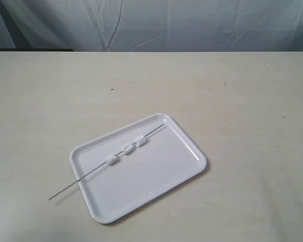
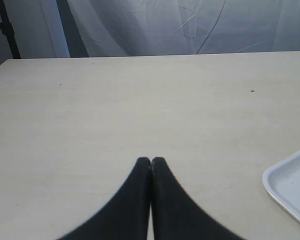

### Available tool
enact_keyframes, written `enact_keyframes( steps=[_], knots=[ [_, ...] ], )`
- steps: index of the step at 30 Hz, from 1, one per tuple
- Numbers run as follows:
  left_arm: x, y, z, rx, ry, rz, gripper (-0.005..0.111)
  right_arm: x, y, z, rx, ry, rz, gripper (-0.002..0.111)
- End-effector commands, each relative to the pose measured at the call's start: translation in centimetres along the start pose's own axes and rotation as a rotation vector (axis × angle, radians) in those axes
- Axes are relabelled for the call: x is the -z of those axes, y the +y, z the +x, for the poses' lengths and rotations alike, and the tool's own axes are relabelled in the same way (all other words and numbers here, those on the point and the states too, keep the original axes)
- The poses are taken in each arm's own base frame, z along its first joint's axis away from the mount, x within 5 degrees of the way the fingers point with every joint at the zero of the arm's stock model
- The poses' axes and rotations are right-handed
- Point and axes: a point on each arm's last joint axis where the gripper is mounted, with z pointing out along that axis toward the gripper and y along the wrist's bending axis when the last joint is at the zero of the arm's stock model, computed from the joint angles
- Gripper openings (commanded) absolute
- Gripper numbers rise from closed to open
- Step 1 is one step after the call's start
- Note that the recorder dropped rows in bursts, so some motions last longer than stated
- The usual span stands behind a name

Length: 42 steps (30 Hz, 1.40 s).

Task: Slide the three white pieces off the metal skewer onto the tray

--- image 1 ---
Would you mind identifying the thin metal skewer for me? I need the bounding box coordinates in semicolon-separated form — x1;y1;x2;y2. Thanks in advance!
47;124;165;202

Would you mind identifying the white backdrop cloth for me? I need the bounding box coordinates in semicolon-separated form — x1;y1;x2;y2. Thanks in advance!
0;0;303;52

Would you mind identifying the white rectangular plastic tray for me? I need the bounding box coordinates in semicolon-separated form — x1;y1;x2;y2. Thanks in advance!
69;113;207;224

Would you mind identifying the white foam piece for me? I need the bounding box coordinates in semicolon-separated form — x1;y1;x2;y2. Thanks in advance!
121;143;135;155
104;153;119;166
134;135;147;147

